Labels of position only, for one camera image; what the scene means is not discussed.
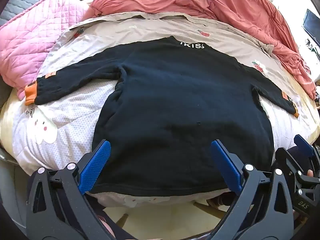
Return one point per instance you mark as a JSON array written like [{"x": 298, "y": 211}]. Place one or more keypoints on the black television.
[{"x": 312, "y": 27}]

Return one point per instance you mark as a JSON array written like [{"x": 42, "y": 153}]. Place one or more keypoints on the black t-shirt orange print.
[{"x": 175, "y": 92}]

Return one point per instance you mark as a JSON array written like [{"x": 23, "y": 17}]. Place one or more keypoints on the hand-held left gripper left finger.
[{"x": 96, "y": 166}]

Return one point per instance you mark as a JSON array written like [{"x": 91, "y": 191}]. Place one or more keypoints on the person's left hand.
[{"x": 106, "y": 226}]

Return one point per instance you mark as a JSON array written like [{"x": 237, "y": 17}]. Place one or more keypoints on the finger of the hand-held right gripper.
[
  {"x": 287, "y": 161},
  {"x": 303, "y": 143}
]

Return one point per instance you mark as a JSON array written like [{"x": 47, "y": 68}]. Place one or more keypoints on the cloud printed blanket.
[{"x": 75, "y": 120}]

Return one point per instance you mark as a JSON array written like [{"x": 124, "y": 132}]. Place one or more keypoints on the pink quilted blanket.
[{"x": 32, "y": 40}]

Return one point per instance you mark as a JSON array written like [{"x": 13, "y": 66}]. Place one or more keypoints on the coral red duvet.
[{"x": 212, "y": 2}]

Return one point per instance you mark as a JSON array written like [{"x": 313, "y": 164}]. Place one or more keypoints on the person's right hand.
[{"x": 310, "y": 173}]

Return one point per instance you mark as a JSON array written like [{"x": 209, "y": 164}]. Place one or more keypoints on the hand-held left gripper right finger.
[{"x": 225, "y": 166}]

